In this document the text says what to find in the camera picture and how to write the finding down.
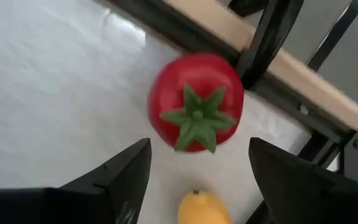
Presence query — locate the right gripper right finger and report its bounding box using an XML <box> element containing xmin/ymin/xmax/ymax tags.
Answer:
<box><xmin>249</xmin><ymin>136</ymin><xmax>358</xmax><ymax>224</ymax></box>

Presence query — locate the wooden table board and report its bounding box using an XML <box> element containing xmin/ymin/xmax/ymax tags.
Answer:
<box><xmin>163</xmin><ymin>0</ymin><xmax>358</xmax><ymax>146</ymax></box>

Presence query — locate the black table frame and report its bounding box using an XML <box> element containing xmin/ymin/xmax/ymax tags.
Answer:
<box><xmin>103</xmin><ymin>0</ymin><xmax>358</xmax><ymax>224</ymax></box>

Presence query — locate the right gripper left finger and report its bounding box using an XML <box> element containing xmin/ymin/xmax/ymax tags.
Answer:
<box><xmin>0</xmin><ymin>138</ymin><xmax>153</xmax><ymax>224</ymax></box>

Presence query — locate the yellow mango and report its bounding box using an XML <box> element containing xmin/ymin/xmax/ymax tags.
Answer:
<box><xmin>177</xmin><ymin>189</ymin><xmax>233</xmax><ymax>224</ymax></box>

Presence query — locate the black upright frame post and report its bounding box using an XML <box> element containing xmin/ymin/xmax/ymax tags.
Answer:
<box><xmin>235</xmin><ymin>0</ymin><xmax>306</xmax><ymax>90</ymax></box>

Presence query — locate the red tomato green stem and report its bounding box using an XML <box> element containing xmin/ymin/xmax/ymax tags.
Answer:
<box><xmin>147</xmin><ymin>52</ymin><xmax>245</xmax><ymax>154</ymax></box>

